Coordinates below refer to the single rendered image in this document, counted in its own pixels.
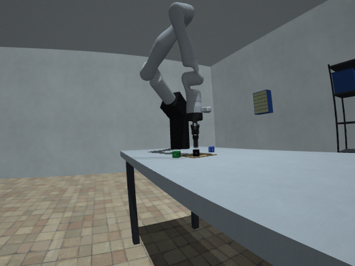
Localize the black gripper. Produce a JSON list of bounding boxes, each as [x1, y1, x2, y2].
[[186, 113, 203, 148]]

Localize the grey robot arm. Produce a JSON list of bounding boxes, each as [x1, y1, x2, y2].
[[140, 2, 211, 114]]

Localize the green die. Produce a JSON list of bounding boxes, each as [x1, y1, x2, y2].
[[172, 151, 181, 158]]

